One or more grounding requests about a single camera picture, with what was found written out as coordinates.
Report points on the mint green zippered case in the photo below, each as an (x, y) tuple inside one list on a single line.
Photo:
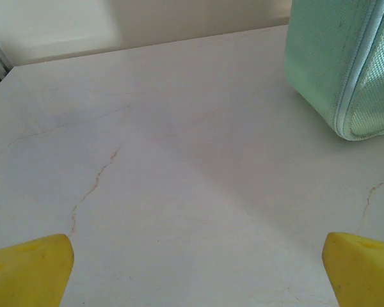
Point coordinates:
[(316, 57)]

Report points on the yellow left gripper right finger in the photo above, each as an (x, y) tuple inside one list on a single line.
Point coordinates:
[(364, 275)]

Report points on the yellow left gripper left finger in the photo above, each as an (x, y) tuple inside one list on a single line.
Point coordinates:
[(28, 272)]

